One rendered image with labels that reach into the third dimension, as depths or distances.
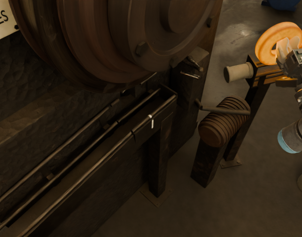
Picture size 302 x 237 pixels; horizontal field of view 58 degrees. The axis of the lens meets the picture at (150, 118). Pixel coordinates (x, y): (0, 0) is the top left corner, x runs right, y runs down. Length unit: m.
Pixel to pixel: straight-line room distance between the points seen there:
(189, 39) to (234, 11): 2.16
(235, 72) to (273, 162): 0.79
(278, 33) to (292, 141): 0.35
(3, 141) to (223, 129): 0.74
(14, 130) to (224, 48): 1.86
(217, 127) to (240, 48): 1.34
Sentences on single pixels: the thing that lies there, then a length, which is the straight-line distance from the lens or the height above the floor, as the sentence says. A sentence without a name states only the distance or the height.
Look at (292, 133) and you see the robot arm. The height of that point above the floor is 0.65.
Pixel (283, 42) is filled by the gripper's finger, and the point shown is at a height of 0.81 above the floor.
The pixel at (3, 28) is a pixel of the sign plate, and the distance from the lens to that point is 0.57.
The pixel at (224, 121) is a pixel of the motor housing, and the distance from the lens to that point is 1.08.
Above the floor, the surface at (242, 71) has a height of 0.69.
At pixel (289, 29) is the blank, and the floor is 0.84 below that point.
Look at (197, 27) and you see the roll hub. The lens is 0.60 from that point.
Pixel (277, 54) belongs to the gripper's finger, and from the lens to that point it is 1.01.
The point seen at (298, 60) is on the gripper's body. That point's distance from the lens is 0.94.
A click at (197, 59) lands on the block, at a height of 0.80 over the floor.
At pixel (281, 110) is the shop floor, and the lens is 1.95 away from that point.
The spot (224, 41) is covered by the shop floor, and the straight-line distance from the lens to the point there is 2.36.
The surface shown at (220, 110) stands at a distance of 1.05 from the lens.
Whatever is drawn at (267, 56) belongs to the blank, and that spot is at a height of 0.74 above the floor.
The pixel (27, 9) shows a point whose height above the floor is 1.14.
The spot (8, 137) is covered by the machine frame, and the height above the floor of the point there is 0.87.
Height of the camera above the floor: 1.36
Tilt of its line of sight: 52 degrees down
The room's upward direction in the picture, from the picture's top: straight up
